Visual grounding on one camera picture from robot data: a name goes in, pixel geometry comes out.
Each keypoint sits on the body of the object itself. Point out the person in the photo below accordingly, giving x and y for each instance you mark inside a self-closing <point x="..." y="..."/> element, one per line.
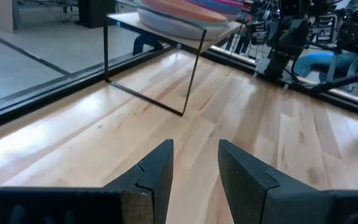
<point x="322" y="60"/>

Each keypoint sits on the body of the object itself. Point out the small off-white plate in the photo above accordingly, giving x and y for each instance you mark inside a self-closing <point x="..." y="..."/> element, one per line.
<point x="172" y="29"/>

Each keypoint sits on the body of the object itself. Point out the wooden shelf with black frame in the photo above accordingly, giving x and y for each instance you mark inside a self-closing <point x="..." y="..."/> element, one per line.
<point x="126" y="21"/>

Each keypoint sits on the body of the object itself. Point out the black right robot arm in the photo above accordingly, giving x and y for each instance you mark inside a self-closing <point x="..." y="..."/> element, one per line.
<point x="287" y="34"/>

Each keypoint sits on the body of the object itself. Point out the blue plate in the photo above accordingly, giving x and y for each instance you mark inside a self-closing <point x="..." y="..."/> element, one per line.
<point x="228" y="10"/>

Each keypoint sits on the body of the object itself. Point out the black aluminium table frame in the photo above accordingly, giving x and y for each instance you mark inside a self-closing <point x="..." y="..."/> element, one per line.
<point x="11" y="115"/>

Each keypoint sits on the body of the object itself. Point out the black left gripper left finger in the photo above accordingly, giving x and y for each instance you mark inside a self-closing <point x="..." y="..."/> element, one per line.
<point x="148" y="186"/>

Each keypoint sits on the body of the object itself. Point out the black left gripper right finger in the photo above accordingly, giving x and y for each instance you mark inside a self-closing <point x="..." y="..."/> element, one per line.
<point x="247" y="186"/>

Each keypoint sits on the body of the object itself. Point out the terracotta plate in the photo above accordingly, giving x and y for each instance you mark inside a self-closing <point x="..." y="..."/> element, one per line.
<point x="179" y="9"/>

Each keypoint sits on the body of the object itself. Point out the pink plate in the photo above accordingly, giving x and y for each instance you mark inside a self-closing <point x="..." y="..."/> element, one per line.
<point x="232" y="3"/>

